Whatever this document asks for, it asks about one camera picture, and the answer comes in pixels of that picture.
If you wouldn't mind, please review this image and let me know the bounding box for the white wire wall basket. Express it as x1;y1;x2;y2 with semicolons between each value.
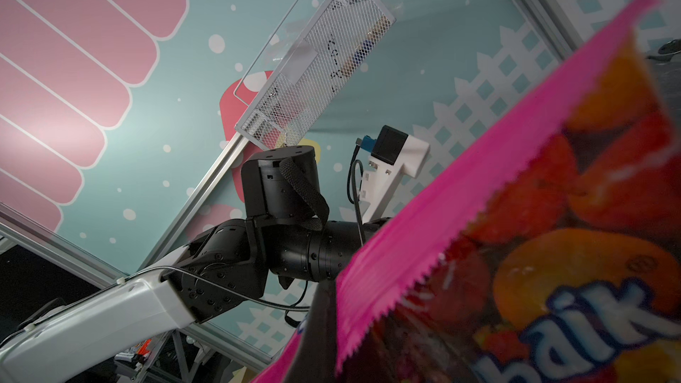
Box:
235;0;395;150

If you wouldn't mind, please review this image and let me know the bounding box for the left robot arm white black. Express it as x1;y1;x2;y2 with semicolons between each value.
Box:
1;145;379;382

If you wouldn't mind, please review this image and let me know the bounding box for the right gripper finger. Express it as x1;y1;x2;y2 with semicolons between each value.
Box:
283;280;338;383

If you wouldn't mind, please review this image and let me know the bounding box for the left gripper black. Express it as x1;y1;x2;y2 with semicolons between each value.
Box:
240;145;388;282

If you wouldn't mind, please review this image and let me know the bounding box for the large pink mixed candy bag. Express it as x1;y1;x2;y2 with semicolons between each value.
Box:
249;0;681;383

